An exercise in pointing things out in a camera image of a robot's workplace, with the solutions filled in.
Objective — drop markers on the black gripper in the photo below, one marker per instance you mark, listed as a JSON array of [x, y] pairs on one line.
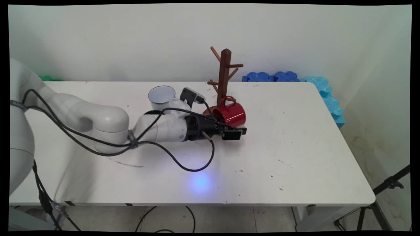
[[200, 127]]

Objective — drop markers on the red enamel mug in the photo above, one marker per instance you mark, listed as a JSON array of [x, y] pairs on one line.
[[233, 113]]

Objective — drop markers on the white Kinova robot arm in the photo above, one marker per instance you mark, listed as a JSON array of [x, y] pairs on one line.
[[98, 121]]

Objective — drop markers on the brown wooden mug tree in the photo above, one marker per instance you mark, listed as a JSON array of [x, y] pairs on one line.
[[223, 75]]

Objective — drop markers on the dark blue foam mat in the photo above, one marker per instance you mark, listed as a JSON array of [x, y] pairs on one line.
[[262, 77]]

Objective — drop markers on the white enamel mug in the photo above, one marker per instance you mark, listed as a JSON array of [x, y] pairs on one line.
[[160, 96]]

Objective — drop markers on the dark green enamel mug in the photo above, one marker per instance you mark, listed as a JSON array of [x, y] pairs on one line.
[[151, 112]]

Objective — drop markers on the light blue foam mat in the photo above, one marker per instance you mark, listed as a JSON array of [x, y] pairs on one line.
[[331, 101]]

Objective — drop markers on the black tripod stand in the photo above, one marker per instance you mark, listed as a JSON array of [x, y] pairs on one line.
[[377, 190]]

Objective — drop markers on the green foam mat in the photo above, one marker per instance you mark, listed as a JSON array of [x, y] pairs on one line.
[[49, 78]]

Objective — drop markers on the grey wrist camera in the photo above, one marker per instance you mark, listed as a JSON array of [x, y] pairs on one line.
[[188, 95]]

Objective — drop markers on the white table leg frame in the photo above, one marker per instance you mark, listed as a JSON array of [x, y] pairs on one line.
[[315, 218]]

